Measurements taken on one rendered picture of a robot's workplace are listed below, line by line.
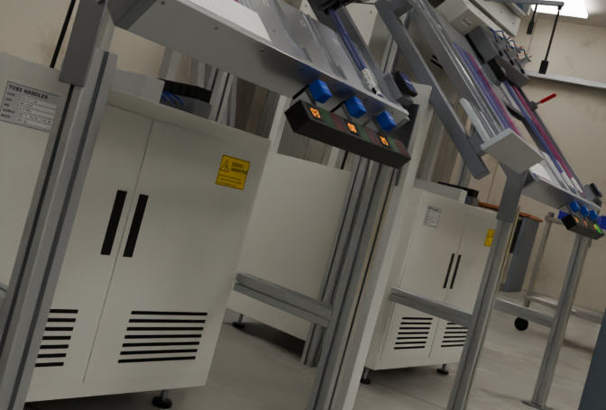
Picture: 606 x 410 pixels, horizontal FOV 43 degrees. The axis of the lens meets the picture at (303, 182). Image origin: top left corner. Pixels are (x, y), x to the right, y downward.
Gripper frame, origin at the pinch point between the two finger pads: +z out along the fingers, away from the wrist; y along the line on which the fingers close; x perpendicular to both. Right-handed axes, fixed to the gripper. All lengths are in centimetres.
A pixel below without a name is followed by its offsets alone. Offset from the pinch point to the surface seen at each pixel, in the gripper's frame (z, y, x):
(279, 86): 1.1, 29.3, 25.2
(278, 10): 0.2, 22.6, 9.3
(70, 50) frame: 7, 66, 26
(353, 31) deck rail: 0.2, -7.7, 4.2
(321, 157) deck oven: 171, -323, -89
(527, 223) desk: 141, -669, -46
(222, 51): 0, 45, 24
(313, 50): -1.1, 17.1, 16.4
